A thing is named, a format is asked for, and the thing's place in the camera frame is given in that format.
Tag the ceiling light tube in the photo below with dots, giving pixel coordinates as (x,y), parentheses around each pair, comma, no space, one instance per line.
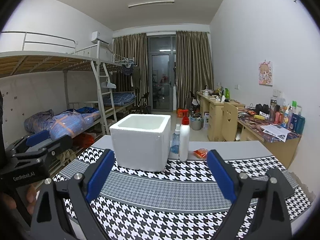
(151,4)

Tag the white foam box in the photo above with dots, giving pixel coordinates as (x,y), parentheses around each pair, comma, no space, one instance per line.
(140,145)

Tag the glass balcony door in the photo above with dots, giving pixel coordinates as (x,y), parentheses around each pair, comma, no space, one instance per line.
(161,80)

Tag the dark thermos flask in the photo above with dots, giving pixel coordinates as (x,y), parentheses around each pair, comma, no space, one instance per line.
(273,108)

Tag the houndstooth tablecloth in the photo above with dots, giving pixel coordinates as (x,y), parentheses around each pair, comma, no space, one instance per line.
(160,192)

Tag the white pump bottle red cap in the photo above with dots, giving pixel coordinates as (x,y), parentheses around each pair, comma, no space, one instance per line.
(184,140)

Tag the wooden desk with printed cover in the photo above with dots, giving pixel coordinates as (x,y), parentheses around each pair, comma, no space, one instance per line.
(285,150)

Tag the person's left hand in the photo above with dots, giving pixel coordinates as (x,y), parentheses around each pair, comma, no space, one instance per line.
(32,197)

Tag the green box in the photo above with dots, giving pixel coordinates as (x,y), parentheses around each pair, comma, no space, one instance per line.
(294,106)

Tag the grey bucket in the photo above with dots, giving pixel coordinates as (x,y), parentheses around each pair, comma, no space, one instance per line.
(196,123)

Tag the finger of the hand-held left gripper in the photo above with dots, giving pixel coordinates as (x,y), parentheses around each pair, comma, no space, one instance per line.
(37,138)
(57,146)

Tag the black folding chair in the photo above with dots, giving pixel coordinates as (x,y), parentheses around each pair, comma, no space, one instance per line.
(141,103)

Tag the blue plaid quilt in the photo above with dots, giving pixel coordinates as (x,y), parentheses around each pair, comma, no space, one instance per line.
(72,125)

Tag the tall white bottle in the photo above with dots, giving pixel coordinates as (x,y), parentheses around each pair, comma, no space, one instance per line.
(290,116)

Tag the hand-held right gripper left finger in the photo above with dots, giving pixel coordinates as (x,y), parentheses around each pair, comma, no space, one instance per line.
(100,175)

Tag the orange floor item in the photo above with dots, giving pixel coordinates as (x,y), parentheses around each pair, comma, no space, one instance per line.
(180,113)

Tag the white metal bunk bed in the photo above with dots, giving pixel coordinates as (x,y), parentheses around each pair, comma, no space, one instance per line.
(45,62)
(125,60)

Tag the printed paper sheets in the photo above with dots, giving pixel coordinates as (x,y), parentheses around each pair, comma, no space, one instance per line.
(275,131)

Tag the yellowish cloth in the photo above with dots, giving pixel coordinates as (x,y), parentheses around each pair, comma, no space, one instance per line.
(65,157)

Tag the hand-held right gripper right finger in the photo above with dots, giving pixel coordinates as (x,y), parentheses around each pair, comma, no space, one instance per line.
(221,175)

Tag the yellow packet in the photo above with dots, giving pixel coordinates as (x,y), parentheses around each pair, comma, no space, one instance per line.
(259,117)

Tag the red bag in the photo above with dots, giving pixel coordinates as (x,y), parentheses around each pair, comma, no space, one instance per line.
(85,139)

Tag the white wall switch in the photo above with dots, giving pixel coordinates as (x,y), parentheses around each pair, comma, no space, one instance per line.
(277,93)

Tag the grey cloth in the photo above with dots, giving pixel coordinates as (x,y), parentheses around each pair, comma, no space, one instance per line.
(37,120)

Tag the white bed ladder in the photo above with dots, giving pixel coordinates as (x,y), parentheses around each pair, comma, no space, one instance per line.
(106,100)

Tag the clear blue spray bottle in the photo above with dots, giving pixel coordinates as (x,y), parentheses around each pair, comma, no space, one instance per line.
(174,142)

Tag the pink cartoon wall poster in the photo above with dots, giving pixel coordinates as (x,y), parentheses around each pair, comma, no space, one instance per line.
(265,73)

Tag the light wooden desk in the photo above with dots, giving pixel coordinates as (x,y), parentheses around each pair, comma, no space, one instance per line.
(213,115)

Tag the white air conditioner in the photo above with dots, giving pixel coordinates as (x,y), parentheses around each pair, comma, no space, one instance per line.
(100,38)

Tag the white carton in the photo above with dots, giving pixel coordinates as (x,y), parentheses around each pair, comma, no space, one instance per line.
(206,120)

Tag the wooden chair with smiley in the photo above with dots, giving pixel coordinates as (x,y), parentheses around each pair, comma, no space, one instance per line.
(230,122)

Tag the dark hanging clothes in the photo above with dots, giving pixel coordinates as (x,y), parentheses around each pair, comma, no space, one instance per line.
(127,70)

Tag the brown curtain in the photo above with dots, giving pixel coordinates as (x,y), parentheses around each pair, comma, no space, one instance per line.
(130,67)
(195,67)

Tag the red snack packet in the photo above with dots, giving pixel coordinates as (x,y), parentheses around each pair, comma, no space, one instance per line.
(200,153)

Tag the dark blue cloth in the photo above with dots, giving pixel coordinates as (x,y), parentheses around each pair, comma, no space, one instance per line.
(87,110)

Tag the blue plaid mattress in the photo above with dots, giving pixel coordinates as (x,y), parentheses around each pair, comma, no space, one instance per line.
(120,98)

